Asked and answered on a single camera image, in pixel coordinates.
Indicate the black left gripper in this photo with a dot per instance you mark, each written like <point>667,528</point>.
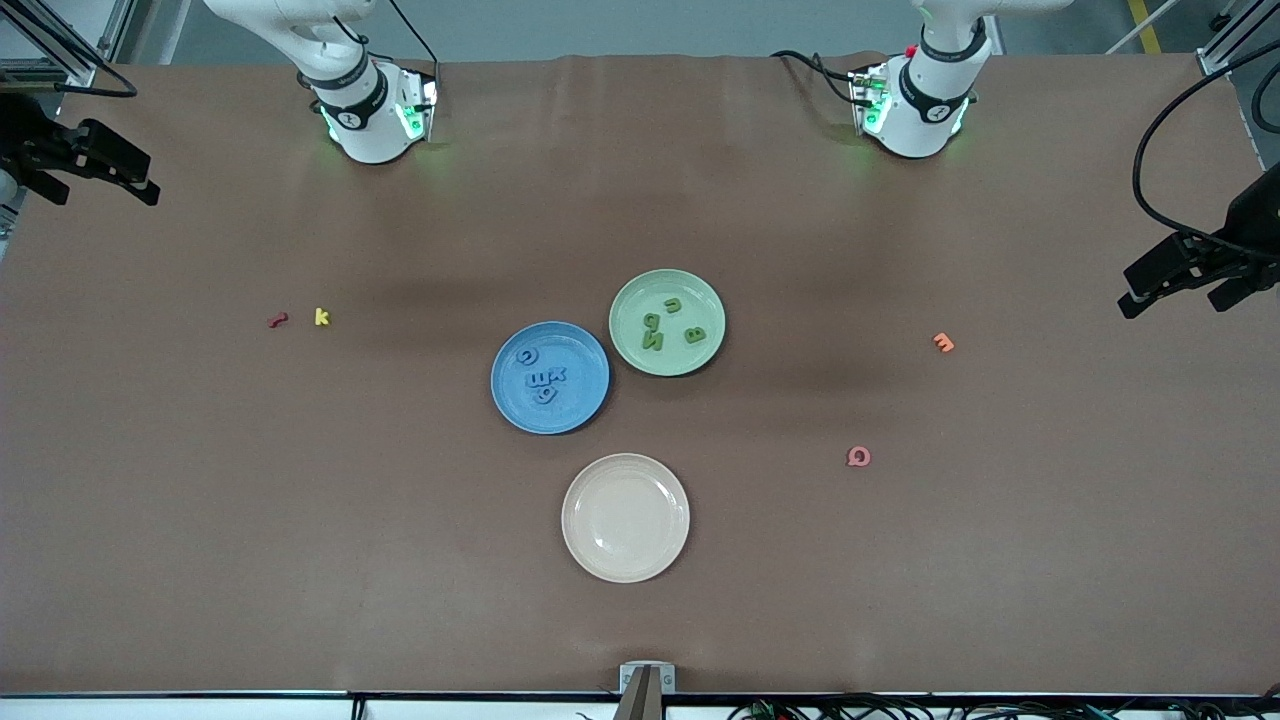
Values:
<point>1243,236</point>

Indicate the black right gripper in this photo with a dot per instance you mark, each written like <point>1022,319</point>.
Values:
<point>30,143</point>

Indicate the blue foam letter c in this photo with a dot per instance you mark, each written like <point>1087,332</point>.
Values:
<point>520,356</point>

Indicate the blue foam letter m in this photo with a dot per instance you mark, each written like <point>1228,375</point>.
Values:
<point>539,378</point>

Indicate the green foam letter N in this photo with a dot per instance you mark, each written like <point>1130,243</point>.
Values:
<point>652,341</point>

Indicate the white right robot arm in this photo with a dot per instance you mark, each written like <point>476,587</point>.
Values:
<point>365,120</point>

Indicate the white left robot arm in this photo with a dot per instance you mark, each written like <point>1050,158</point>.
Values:
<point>925,110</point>

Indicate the orange foam letter m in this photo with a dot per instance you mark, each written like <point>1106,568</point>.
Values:
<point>943,343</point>

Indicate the pink foam letter Q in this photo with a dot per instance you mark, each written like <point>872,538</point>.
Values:
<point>851,457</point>

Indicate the brown table cover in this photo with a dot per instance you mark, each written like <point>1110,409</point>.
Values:
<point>200,580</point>

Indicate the green plate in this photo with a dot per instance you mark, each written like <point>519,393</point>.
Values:
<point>690,290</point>

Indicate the blue plate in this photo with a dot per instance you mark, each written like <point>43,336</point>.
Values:
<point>570,410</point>

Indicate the beige plate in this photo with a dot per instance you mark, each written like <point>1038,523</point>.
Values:
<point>625,518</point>

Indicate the aluminium frame profile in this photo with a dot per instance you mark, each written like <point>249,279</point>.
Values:
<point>1215,60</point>
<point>75,60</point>

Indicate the white table edge rail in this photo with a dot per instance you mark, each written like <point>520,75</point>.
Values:
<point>200,710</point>

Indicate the grey metal bracket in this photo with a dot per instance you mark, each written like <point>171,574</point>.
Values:
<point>628,680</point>

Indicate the brown camera post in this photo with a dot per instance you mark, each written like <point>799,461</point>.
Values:
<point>640,705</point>

